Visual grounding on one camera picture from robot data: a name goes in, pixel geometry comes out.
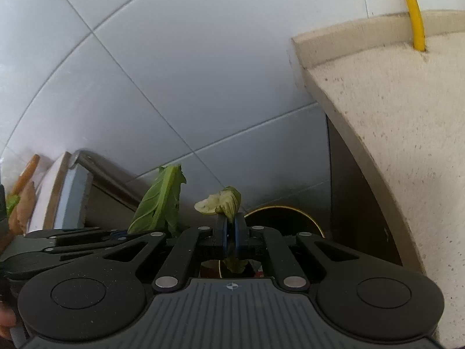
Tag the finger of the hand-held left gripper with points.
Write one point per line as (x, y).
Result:
(65, 235)
(76, 252)

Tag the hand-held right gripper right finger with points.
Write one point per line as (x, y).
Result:
(239, 236)

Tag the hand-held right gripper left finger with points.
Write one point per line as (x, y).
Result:
(221, 236)

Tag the yellowish cabbage leaf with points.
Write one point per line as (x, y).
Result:
(225, 200)

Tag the black bin with gold rim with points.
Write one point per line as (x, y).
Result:
(276, 218)

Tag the lobed green leaf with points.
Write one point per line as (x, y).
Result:
(156, 203)

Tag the person's left hand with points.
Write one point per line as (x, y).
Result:
(7, 321)

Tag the ginger root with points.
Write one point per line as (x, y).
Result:
(25, 203)

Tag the green vegetable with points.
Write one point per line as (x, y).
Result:
(12, 203)

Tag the carrot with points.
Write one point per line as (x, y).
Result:
(27, 172)

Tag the metal frame rail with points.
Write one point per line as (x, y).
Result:
(109, 181)

